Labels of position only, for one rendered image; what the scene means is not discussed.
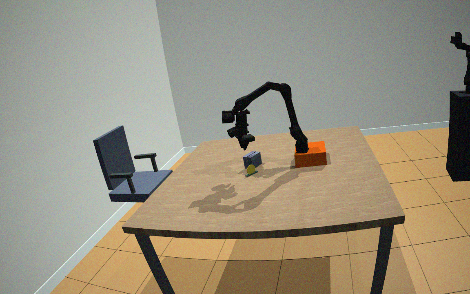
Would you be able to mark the thin gold coin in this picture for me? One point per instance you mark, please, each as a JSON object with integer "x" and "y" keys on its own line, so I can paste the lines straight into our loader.
{"x": 251, "y": 169}

